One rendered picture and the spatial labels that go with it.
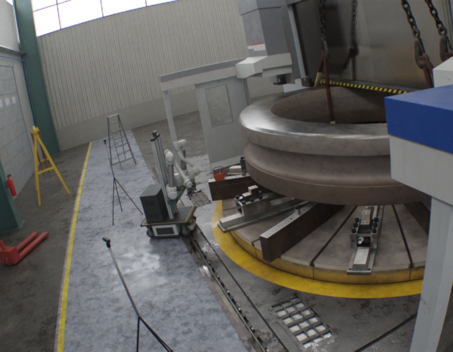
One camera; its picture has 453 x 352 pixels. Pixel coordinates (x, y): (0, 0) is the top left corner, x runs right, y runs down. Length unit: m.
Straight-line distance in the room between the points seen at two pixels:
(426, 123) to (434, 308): 0.92
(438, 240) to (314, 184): 3.40
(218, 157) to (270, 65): 2.87
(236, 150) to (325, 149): 5.52
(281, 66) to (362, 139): 4.68
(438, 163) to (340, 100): 7.37
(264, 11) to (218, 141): 3.65
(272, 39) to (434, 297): 7.61
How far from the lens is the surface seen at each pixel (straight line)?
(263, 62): 8.48
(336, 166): 4.79
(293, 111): 7.96
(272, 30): 8.73
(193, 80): 9.21
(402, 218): 5.57
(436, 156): 1.51
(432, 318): 1.94
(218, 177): 6.84
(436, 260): 1.73
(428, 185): 1.58
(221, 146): 9.75
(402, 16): 6.90
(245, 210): 5.73
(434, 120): 1.45
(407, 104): 1.55
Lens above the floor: 2.98
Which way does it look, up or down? 19 degrees down
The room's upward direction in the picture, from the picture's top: 11 degrees counter-clockwise
